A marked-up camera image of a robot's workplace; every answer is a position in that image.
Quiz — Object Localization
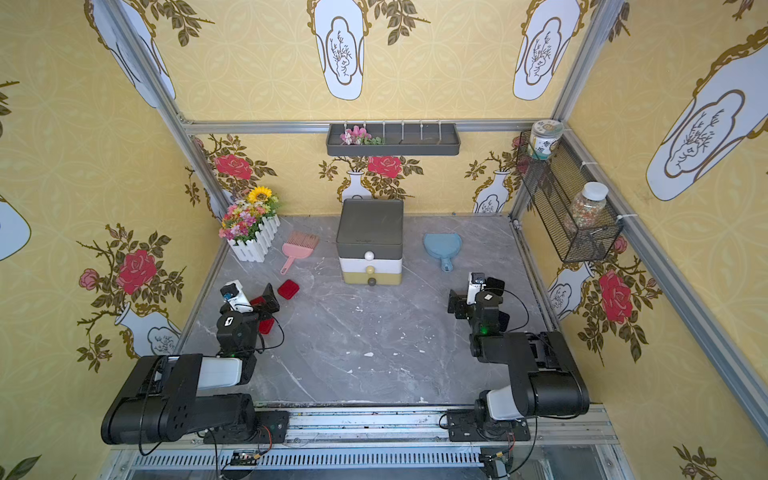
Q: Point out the grey top drawer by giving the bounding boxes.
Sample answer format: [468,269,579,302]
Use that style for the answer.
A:
[337,243,403,260]

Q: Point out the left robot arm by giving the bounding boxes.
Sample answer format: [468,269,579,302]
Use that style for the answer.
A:
[100,281,289,446]

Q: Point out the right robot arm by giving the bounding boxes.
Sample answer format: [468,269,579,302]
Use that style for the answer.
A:
[447,290,590,425]

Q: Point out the three-tier drawer cabinet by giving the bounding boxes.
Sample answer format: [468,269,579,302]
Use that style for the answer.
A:
[336,199,404,260]

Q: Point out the blue dustpan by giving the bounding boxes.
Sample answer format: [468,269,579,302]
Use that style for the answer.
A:
[423,233,462,272]

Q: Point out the pink hand brush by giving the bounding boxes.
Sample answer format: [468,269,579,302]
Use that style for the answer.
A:
[280,230,320,275]

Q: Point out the flower planter white fence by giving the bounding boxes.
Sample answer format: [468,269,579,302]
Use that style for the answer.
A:
[218,186,280,263]

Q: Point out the circuit board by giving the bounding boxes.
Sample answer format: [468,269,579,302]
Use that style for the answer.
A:
[229,451,261,467]

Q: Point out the jar of colourful beads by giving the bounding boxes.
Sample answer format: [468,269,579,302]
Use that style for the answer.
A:
[567,182,609,234]

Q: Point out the labelled jar white lid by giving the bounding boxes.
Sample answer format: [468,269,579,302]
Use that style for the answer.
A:
[528,119,565,160]

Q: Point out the pink flowers on shelf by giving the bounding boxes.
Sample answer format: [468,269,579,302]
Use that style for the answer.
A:
[339,125,383,146]

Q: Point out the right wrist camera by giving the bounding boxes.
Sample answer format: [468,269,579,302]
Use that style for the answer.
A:
[466,272,486,305]

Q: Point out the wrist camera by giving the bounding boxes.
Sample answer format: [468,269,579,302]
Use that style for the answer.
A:
[220,280,253,313]
[466,272,486,305]

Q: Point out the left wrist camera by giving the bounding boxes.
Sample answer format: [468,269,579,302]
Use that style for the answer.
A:
[220,280,253,313]

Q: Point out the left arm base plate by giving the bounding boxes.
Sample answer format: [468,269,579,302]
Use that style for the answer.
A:
[203,410,290,446]

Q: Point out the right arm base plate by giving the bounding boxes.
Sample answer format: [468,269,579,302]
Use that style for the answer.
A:
[438,409,531,442]

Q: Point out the black wire wall basket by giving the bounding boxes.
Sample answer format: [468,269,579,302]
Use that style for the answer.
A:
[509,131,623,263]

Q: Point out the grey wall shelf tray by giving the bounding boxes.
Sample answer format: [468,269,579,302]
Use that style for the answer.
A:
[326,121,462,157]

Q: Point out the aluminium rail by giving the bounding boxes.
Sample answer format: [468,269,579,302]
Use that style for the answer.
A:
[99,406,632,479]

